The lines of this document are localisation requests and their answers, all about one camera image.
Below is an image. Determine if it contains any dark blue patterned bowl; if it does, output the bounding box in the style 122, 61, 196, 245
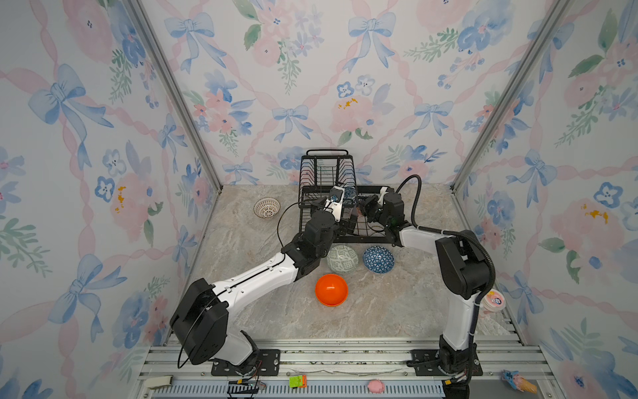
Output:
362, 245, 395, 274

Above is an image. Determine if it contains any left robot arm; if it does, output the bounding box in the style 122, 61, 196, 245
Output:
169, 205, 345, 374

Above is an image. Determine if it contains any ice cream cone toy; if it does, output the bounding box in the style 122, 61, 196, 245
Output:
501, 370, 538, 394

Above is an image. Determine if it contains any red patterned bowl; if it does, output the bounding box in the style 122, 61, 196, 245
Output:
347, 207, 360, 228

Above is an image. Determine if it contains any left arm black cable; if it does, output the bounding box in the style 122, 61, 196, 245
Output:
275, 200, 327, 250

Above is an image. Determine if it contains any green patterned bowl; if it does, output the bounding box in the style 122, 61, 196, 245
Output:
327, 244, 359, 274

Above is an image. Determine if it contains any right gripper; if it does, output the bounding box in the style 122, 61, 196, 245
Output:
354, 195, 390, 232

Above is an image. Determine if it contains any pink round toy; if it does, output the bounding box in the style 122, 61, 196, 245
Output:
367, 379, 385, 394

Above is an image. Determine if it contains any black wire dish rack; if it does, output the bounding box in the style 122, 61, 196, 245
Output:
298, 149, 410, 244

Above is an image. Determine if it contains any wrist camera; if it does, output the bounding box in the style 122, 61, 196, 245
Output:
325, 186, 346, 222
378, 186, 392, 205

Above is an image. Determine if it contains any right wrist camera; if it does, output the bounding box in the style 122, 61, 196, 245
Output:
378, 186, 392, 205

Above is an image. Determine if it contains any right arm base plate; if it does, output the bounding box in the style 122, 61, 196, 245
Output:
406, 349, 483, 378

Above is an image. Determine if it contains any beige small block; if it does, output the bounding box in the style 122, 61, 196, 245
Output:
144, 375, 173, 390

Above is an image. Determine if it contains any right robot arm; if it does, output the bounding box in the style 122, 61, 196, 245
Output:
358, 187, 495, 384

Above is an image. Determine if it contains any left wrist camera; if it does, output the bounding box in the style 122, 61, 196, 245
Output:
325, 186, 346, 222

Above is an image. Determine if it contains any white lattice bowl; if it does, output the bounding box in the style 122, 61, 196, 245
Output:
254, 197, 281, 219

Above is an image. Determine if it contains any pink lidded cup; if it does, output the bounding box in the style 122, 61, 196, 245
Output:
481, 289, 506, 314

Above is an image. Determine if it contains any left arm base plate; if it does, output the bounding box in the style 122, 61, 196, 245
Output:
211, 349, 281, 377

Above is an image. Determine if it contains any blue floral bowl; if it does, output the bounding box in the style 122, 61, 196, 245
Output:
342, 186, 358, 207

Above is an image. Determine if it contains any orange plastic bowl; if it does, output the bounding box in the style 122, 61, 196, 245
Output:
315, 274, 349, 307

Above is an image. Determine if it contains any green orange small toy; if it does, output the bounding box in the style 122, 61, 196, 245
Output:
288, 375, 307, 389

